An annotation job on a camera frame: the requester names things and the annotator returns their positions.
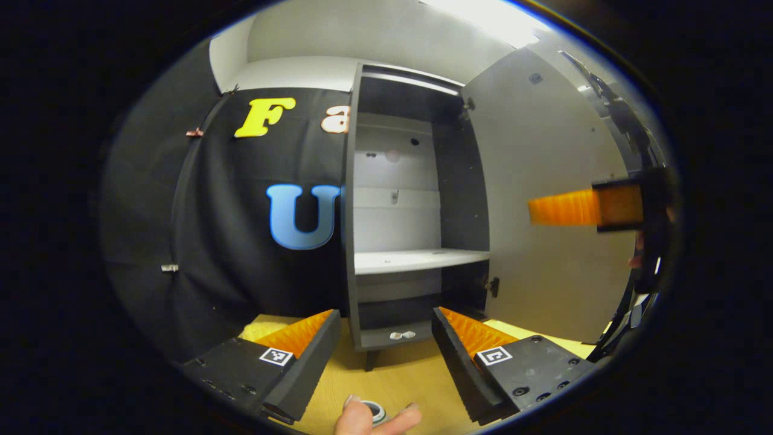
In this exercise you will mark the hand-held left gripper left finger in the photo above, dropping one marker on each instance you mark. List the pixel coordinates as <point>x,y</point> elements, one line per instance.
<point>302,368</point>

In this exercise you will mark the black backdrop cloth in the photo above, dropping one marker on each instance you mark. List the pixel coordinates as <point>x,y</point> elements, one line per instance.
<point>151,211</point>

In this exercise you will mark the dark grey cabinet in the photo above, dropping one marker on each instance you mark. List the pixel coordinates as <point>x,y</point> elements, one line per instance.
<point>398,260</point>

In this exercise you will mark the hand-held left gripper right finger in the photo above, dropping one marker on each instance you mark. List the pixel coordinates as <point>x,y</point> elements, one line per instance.
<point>462,368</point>

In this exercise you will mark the long ceiling light panel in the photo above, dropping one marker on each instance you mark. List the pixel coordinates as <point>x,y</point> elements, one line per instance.
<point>483,18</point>

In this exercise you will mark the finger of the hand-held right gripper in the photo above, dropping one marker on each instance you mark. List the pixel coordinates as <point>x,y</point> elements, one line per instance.
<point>567,208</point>

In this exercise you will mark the beige cabinet door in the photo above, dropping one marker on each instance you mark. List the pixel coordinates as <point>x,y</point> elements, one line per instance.
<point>543,272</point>

